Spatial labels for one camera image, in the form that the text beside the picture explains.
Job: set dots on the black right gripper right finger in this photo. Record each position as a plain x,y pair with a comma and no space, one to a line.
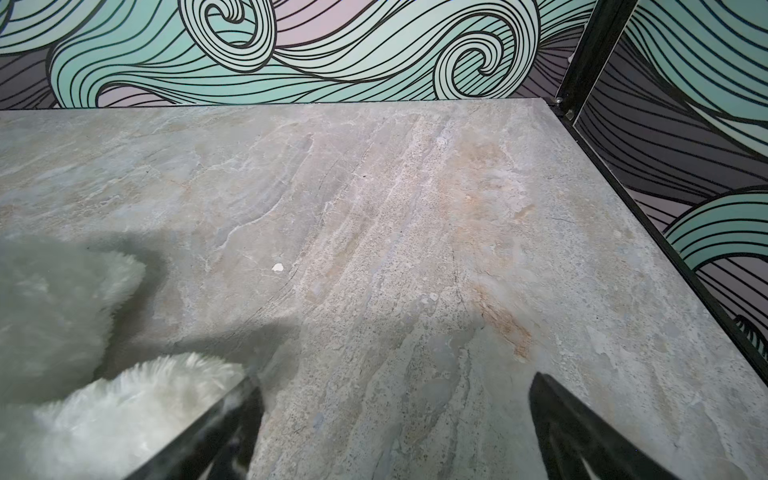
576,443

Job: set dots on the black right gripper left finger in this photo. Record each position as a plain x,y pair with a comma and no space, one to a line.
218,445

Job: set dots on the white plush teddy bear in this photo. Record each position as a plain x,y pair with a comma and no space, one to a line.
58,420

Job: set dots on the black enclosure corner post right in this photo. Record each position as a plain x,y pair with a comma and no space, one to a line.
600,37

